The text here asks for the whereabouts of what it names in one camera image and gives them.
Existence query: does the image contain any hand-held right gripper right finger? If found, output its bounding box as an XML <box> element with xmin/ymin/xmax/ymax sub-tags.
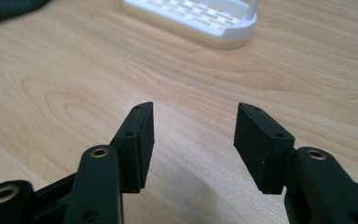
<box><xmin>233</xmin><ymin>103</ymin><xmax>296</xmax><ymax>195</ymax></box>

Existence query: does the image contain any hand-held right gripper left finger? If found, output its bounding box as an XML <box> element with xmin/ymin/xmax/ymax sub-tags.
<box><xmin>110</xmin><ymin>101</ymin><xmax>155</xmax><ymax>194</ymax></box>

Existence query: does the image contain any white rack with handle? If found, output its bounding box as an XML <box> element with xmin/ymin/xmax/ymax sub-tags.
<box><xmin>120</xmin><ymin>0</ymin><xmax>260</xmax><ymax>50</ymax></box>

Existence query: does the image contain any dark cloth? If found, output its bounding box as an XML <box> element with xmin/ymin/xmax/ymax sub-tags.
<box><xmin>0</xmin><ymin>0</ymin><xmax>52</xmax><ymax>26</ymax></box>

